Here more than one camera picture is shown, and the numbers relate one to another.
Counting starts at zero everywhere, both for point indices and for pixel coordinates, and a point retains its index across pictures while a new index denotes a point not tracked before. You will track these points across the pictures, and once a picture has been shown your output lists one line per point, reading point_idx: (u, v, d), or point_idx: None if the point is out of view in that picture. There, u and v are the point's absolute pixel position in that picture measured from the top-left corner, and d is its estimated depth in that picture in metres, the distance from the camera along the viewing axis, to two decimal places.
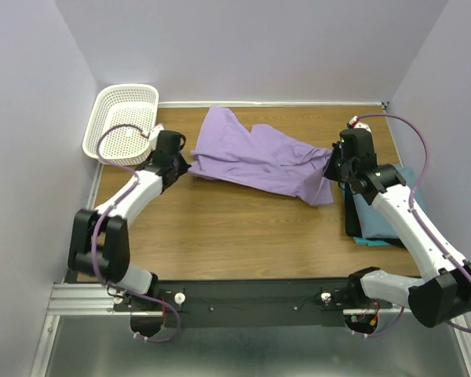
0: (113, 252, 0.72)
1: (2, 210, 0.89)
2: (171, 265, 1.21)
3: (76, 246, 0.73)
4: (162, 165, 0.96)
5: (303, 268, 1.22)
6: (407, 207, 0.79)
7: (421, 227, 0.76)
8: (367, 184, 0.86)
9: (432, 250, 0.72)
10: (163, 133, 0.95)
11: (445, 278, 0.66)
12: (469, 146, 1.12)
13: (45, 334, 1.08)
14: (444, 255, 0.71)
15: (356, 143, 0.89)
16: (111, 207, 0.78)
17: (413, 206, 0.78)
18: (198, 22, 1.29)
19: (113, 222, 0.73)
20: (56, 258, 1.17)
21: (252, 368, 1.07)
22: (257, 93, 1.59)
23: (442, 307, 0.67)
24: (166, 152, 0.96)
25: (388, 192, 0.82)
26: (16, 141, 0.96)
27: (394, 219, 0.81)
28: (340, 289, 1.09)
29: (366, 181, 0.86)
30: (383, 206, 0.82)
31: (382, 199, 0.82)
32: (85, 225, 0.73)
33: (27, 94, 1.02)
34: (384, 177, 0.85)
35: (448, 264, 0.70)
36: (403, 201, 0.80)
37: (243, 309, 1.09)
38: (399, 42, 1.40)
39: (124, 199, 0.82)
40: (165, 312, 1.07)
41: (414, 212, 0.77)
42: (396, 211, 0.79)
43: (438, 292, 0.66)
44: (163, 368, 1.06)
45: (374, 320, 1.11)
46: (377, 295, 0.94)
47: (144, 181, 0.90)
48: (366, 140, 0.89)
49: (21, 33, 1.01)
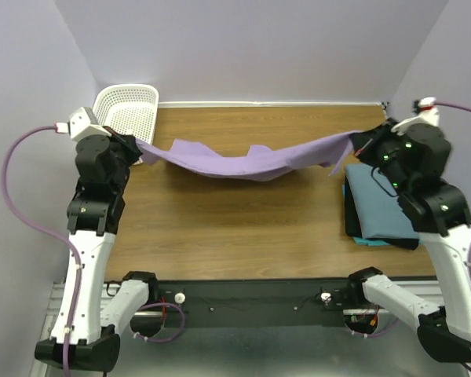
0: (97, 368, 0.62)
1: (1, 210, 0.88)
2: (169, 265, 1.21)
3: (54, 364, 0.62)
4: (102, 195, 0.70)
5: (303, 268, 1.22)
6: (464, 259, 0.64)
7: None
8: (425, 212, 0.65)
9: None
10: (81, 157, 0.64)
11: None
12: (469, 145, 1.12)
13: (45, 334, 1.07)
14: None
15: (432, 158, 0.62)
16: (70, 334, 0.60)
17: None
18: (197, 21, 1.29)
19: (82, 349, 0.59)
20: (56, 258, 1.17)
21: (251, 369, 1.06)
22: (257, 93, 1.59)
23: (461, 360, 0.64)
24: (98, 181, 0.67)
25: (451, 234, 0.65)
26: (17, 140, 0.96)
27: (442, 265, 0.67)
28: (340, 289, 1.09)
29: (425, 207, 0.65)
30: (434, 244, 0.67)
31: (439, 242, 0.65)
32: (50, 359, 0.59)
33: (27, 94, 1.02)
34: (450, 210, 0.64)
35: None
36: (461, 248, 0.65)
37: (243, 309, 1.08)
38: (399, 42, 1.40)
39: (80, 303, 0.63)
40: (166, 312, 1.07)
41: None
42: (450, 261, 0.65)
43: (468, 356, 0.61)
44: (162, 368, 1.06)
45: (374, 320, 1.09)
46: (377, 301, 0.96)
47: (88, 256, 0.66)
48: (444, 155, 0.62)
49: (21, 32, 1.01)
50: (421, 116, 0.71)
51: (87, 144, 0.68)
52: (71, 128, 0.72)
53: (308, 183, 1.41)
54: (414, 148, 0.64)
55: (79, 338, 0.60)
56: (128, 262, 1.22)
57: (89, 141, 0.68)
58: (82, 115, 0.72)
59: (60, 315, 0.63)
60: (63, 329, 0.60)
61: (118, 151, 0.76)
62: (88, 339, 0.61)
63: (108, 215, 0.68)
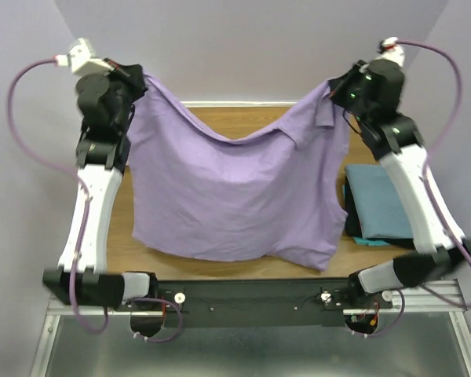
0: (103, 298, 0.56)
1: (1, 210, 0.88)
2: (170, 265, 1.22)
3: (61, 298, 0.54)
4: (111, 137, 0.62)
5: (303, 268, 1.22)
6: (418, 173, 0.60)
7: (429, 198, 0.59)
8: (380, 140, 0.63)
9: (434, 225, 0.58)
10: (82, 100, 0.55)
11: (441, 254, 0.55)
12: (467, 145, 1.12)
13: (45, 334, 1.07)
14: (446, 231, 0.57)
15: (385, 87, 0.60)
16: (76, 260, 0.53)
17: (425, 173, 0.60)
18: (198, 23, 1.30)
19: (90, 276, 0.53)
20: (56, 258, 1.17)
21: (252, 368, 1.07)
22: (257, 93, 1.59)
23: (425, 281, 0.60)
24: (104, 123, 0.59)
25: (404, 152, 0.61)
26: (18, 140, 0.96)
27: (399, 186, 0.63)
28: (340, 289, 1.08)
29: (381, 134, 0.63)
30: (391, 169, 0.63)
31: (394, 160, 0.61)
32: (60, 283, 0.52)
33: (29, 94, 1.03)
34: (403, 135, 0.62)
35: (447, 240, 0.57)
36: (416, 165, 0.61)
37: (244, 309, 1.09)
38: (399, 43, 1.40)
39: (87, 229, 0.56)
40: (166, 312, 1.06)
41: (426, 182, 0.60)
42: (406, 177, 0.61)
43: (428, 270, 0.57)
44: (162, 367, 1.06)
45: (374, 320, 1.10)
46: (370, 286, 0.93)
47: (96, 189, 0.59)
48: (396, 86, 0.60)
49: (23, 33, 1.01)
50: (384, 56, 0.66)
51: (86, 85, 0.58)
52: (71, 61, 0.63)
53: None
54: (371, 80, 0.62)
55: (87, 265, 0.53)
56: (129, 262, 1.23)
57: (86, 82, 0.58)
58: (82, 48, 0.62)
59: (67, 243, 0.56)
60: (72, 253, 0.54)
61: (122, 89, 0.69)
62: (96, 267, 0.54)
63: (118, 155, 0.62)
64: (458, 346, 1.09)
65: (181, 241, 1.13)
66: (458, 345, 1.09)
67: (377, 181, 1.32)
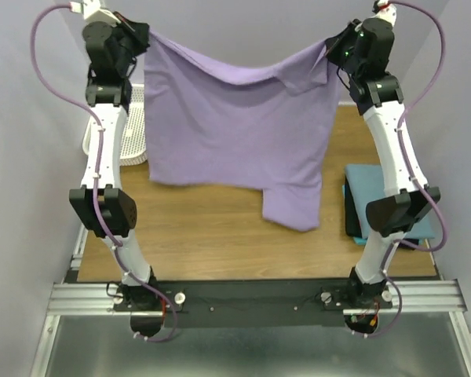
0: (119, 212, 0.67)
1: (1, 209, 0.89)
2: (169, 265, 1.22)
3: (85, 216, 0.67)
4: (115, 79, 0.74)
5: (303, 268, 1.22)
6: (394, 126, 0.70)
7: (400, 148, 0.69)
8: (364, 93, 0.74)
9: (401, 172, 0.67)
10: (89, 44, 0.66)
11: (403, 197, 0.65)
12: (465, 144, 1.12)
13: (45, 334, 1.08)
14: (410, 177, 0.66)
15: (374, 45, 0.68)
16: (97, 179, 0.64)
17: (401, 126, 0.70)
18: None
19: (108, 193, 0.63)
20: (56, 258, 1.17)
21: (252, 368, 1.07)
22: None
23: (392, 221, 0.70)
24: (108, 66, 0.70)
25: (384, 106, 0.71)
26: (17, 140, 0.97)
27: (378, 137, 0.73)
28: (340, 289, 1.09)
29: (365, 88, 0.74)
30: (372, 122, 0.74)
31: (374, 114, 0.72)
32: (84, 199, 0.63)
33: (29, 93, 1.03)
34: (384, 89, 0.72)
35: (410, 185, 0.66)
36: (393, 118, 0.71)
37: (244, 309, 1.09)
38: (396, 42, 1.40)
39: (104, 158, 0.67)
40: (165, 312, 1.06)
41: (399, 133, 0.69)
42: (383, 129, 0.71)
43: (392, 210, 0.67)
44: (162, 367, 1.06)
45: (374, 321, 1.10)
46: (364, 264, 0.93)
47: (107, 123, 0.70)
48: (385, 45, 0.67)
49: (22, 34, 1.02)
50: (377, 16, 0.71)
51: (91, 31, 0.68)
52: (84, 9, 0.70)
53: None
54: (363, 37, 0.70)
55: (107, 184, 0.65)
56: None
57: (92, 29, 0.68)
58: None
59: (88, 168, 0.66)
60: (92, 177, 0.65)
61: (125, 39, 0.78)
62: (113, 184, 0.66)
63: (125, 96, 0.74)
64: (458, 345, 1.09)
65: (195, 170, 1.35)
66: (458, 344, 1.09)
67: (370, 182, 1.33)
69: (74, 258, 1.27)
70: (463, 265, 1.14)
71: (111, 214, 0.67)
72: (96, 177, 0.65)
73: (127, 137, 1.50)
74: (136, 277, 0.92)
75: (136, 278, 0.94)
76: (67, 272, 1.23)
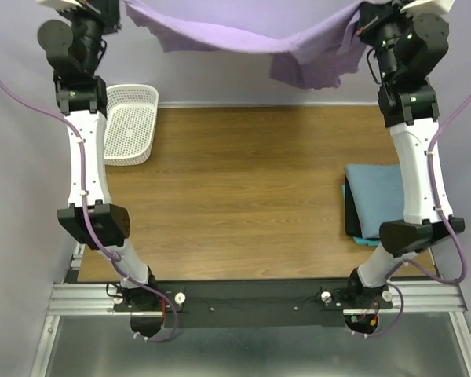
0: (114, 228, 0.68)
1: (1, 210, 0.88)
2: (169, 265, 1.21)
3: (78, 235, 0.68)
4: (89, 79, 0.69)
5: (303, 268, 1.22)
6: (424, 148, 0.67)
7: (429, 173, 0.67)
8: (395, 105, 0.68)
9: (426, 200, 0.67)
10: (52, 54, 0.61)
11: (425, 228, 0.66)
12: (465, 144, 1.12)
13: (45, 334, 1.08)
14: (435, 207, 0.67)
15: (421, 56, 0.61)
16: (85, 197, 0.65)
17: (432, 150, 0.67)
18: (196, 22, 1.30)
19: (101, 212, 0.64)
20: (56, 258, 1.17)
21: (252, 368, 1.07)
22: (257, 93, 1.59)
23: (406, 247, 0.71)
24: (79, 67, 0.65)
25: (415, 123, 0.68)
26: (17, 140, 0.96)
27: (405, 157, 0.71)
28: (340, 288, 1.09)
29: (396, 99, 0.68)
30: (399, 138, 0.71)
31: (403, 131, 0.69)
32: (74, 219, 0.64)
33: (29, 93, 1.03)
34: (419, 104, 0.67)
35: (434, 216, 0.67)
36: (424, 139, 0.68)
37: (243, 309, 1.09)
38: None
39: (89, 173, 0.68)
40: (165, 313, 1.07)
41: (430, 157, 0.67)
42: (412, 151, 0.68)
43: (409, 238, 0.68)
44: (162, 367, 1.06)
45: (374, 321, 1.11)
46: (370, 273, 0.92)
47: (87, 133, 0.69)
48: (432, 58, 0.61)
49: (23, 33, 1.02)
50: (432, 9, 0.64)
51: (49, 34, 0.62)
52: None
53: (308, 183, 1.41)
54: (411, 40, 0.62)
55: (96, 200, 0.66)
56: None
57: (48, 31, 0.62)
58: None
59: (74, 184, 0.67)
60: (79, 194, 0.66)
61: (89, 26, 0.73)
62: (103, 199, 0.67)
63: (100, 97, 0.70)
64: (458, 346, 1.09)
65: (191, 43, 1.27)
66: (458, 345, 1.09)
67: (370, 182, 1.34)
69: (74, 258, 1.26)
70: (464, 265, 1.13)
71: (106, 232, 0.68)
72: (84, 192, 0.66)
73: (127, 137, 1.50)
74: (136, 281, 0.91)
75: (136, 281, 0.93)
76: (67, 272, 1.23)
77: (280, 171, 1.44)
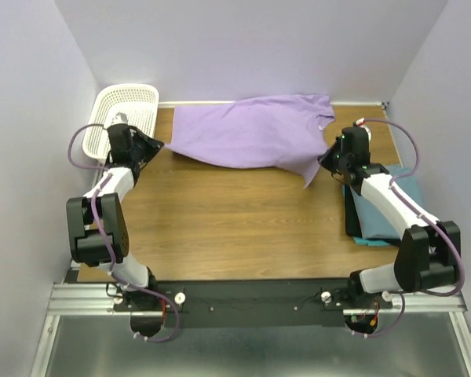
0: (115, 221, 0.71)
1: (1, 210, 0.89)
2: (169, 266, 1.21)
3: (77, 233, 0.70)
4: (126, 159, 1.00)
5: (304, 268, 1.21)
6: (386, 187, 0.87)
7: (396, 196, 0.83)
8: (355, 177, 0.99)
9: (406, 213, 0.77)
10: (111, 134, 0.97)
11: (416, 229, 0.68)
12: (466, 144, 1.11)
13: (45, 334, 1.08)
14: (418, 215, 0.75)
15: (352, 141, 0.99)
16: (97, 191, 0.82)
17: (392, 184, 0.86)
18: (195, 22, 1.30)
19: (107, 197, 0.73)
20: (56, 258, 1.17)
21: (252, 369, 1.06)
22: (257, 93, 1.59)
23: (418, 262, 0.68)
24: (123, 149, 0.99)
25: (372, 177, 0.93)
26: (16, 140, 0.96)
27: (378, 200, 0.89)
28: (340, 289, 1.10)
29: (355, 173, 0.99)
30: (370, 191, 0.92)
31: (366, 181, 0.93)
32: (80, 205, 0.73)
33: (27, 93, 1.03)
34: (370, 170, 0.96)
35: (421, 221, 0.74)
36: (385, 182, 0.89)
37: (242, 309, 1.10)
38: (398, 42, 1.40)
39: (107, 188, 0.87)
40: (166, 313, 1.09)
41: (393, 188, 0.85)
42: (379, 191, 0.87)
43: (410, 245, 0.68)
44: (163, 367, 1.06)
45: (374, 321, 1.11)
46: (374, 286, 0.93)
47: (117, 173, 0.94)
48: (361, 141, 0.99)
49: (22, 34, 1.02)
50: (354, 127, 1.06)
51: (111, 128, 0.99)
52: None
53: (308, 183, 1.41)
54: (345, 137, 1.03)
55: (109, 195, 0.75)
56: None
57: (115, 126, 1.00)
58: None
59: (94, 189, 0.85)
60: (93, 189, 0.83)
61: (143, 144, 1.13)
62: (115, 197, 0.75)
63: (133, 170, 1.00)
64: (458, 346, 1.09)
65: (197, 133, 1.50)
66: (458, 345, 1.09)
67: None
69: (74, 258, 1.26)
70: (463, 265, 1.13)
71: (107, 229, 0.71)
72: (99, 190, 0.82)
73: None
74: (135, 286, 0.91)
75: (136, 285, 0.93)
76: (67, 272, 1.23)
77: (280, 171, 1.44)
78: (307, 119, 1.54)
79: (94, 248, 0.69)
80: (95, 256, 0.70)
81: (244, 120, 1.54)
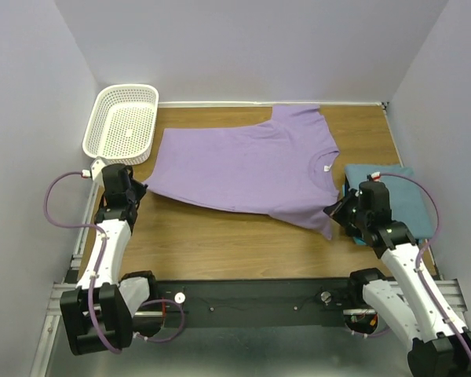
0: (111, 320, 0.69)
1: (1, 211, 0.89)
2: (168, 266, 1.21)
3: (74, 329, 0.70)
4: (122, 204, 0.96)
5: (304, 268, 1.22)
6: (412, 267, 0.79)
7: (424, 287, 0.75)
8: (377, 239, 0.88)
9: (432, 313, 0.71)
10: (107, 175, 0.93)
11: (442, 342, 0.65)
12: (466, 144, 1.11)
13: (45, 334, 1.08)
14: (445, 320, 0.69)
15: (374, 199, 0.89)
16: (94, 278, 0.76)
17: (419, 267, 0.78)
18: (195, 21, 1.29)
19: (103, 292, 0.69)
20: (56, 260, 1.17)
21: (252, 369, 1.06)
22: (257, 93, 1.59)
23: (438, 368, 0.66)
24: (118, 191, 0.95)
25: (397, 248, 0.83)
26: (16, 141, 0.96)
27: (400, 277, 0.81)
28: (339, 289, 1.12)
29: (377, 235, 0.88)
30: (392, 262, 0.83)
31: (392, 255, 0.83)
32: (74, 300, 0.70)
33: (27, 93, 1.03)
34: (395, 234, 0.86)
35: (447, 329, 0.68)
36: (410, 259, 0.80)
37: (243, 309, 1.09)
38: (398, 42, 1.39)
39: (104, 261, 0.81)
40: (166, 313, 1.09)
41: (420, 273, 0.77)
42: (403, 270, 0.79)
43: (433, 357, 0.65)
44: (162, 367, 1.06)
45: (374, 320, 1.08)
46: (374, 306, 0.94)
47: (112, 232, 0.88)
48: (382, 199, 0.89)
49: (21, 34, 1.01)
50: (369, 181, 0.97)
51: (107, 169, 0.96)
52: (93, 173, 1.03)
53: None
54: (364, 193, 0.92)
55: (107, 288, 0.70)
56: (128, 261, 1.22)
57: (110, 166, 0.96)
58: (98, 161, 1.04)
59: (88, 271, 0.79)
60: (89, 274, 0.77)
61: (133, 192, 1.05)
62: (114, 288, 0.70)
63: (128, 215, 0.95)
64: None
65: (188, 169, 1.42)
66: None
67: None
69: (74, 258, 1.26)
70: (464, 265, 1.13)
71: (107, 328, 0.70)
72: (96, 275, 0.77)
73: (127, 137, 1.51)
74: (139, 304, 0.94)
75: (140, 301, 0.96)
76: (66, 272, 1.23)
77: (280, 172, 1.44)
78: (304, 140, 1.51)
79: (95, 340, 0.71)
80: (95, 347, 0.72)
81: (240, 159, 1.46)
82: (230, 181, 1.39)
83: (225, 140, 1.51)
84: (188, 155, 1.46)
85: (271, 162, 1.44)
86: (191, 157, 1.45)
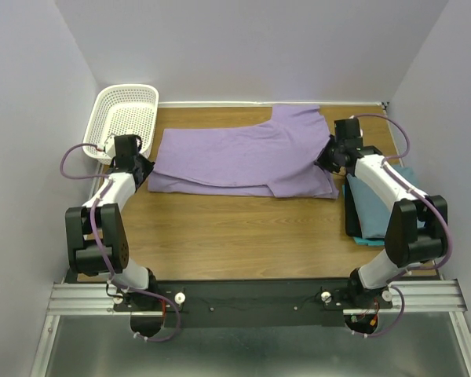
0: (114, 232, 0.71)
1: (2, 210, 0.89)
2: (168, 267, 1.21)
3: (72, 243, 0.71)
4: (129, 165, 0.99)
5: (303, 268, 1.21)
6: (379, 166, 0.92)
7: (389, 175, 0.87)
8: (349, 159, 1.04)
9: (397, 189, 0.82)
10: (117, 140, 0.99)
11: (406, 203, 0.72)
12: (467, 143, 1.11)
13: (45, 334, 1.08)
14: (407, 191, 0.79)
15: (345, 126, 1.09)
16: (97, 199, 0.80)
17: (384, 163, 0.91)
18: (195, 21, 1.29)
19: (105, 208, 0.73)
20: (56, 259, 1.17)
21: (252, 369, 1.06)
22: (257, 93, 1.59)
23: (406, 232, 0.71)
24: (127, 155, 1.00)
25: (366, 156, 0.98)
26: (16, 140, 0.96)
27: (370, 178, 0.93)
28: (340, 289, 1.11)
29: (349, 155, 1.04)
30: (363, 170, 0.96)
31: (362, 164, 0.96)
32: (78, 215, 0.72)
33: (27, 92, 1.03)
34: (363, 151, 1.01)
35: (410, 196, 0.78)
36: (377, 162, 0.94)
37: (243, 309, 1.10)
38: (398, 42, 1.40)
39: (107, 194, 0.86)
40: (165, 313, 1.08)
41: (385, 167, 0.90)
42: (371, 170, 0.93)
43: (399, 217, 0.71)
44: (162, 367, 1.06)
45: (374, 321, 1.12)
46: (371, 280, 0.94)
47: (118, 178, 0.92)
48: (352, 126, 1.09)
49: (21, 34, 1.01)
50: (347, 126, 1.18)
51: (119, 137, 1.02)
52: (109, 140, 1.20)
53: None
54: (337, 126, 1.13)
55: (108, 207, 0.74)
56: None
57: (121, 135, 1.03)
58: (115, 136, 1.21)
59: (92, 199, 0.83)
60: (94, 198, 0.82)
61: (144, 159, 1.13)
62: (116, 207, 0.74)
63: (133, 175, 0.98)
64: (458, 347, 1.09)
65: (189, 169, 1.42)
66: (458, 345, 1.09)
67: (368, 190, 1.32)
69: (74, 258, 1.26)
70: (464, 265, 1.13)
71: (107, 239, 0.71)
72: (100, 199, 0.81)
73: None
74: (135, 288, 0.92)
75: (136, 288, 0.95)
76: (66, 272, 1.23)
77: None
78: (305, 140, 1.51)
79: (93, 261, 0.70)
80: (93, 267, 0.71)
81: (240, 159, 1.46)
82: (230, 184, 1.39)
83: (225, 140, 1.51)
84: (188, 153, 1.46)
85: (272, 162, 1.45)
86: (191, 157, 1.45)
